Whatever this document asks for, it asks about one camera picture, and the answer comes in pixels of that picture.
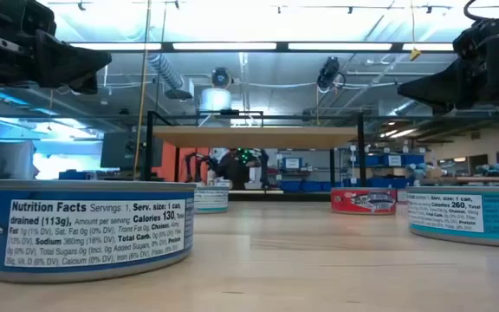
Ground black background robot arms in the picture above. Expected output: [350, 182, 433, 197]
[183, 147, 272, 191]

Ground dark monitor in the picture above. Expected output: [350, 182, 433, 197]
[100, 131, 165, 171]

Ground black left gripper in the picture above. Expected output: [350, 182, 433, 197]
[0, 0, 113, 105]

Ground yellow hanging cord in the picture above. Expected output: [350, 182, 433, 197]
[133, 0, 152, 181]

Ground white cloth cover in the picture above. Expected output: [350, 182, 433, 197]
[0, 140, 37, 180]

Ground wooden shelf with black legs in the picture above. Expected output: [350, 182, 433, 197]
[144, 109, 367, 190]

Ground silver flexible duct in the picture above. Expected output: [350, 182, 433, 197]
[146, 51, 186, 91]

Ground teal seafood can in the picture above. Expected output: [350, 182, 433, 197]
[406, 185, 499, 249]
[193, 185, 230, 214]

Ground blue seafood can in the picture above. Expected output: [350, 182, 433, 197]
[0, 179, 197, 285]

